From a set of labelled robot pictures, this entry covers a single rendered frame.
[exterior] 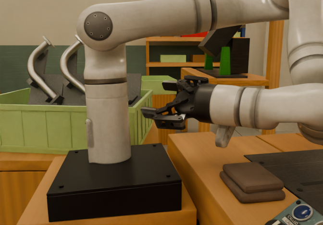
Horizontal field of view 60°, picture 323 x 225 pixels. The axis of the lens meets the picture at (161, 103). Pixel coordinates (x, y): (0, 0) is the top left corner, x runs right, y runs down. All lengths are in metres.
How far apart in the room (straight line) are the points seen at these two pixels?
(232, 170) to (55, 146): 0.67
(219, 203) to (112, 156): 0.25
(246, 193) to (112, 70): 0.34
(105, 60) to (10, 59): 7.40
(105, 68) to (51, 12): 7.08
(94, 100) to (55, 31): 7.03
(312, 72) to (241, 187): 0.22
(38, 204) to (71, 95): 0.70
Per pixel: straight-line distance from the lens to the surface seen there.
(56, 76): 1.31
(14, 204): 1.11
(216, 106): 0.50
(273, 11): 0.68
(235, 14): 0.62
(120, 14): 0.58
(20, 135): 1.08
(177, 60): 6.73
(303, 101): 0.46
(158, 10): 0.58
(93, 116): 0.61
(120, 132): 0.61
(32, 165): 1.02
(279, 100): 0.47
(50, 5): 7.68
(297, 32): 0.56
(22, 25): 7.88
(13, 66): 7.99
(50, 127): 1.02
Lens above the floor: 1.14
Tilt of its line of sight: 11 degrees down
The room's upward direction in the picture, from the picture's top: straight up
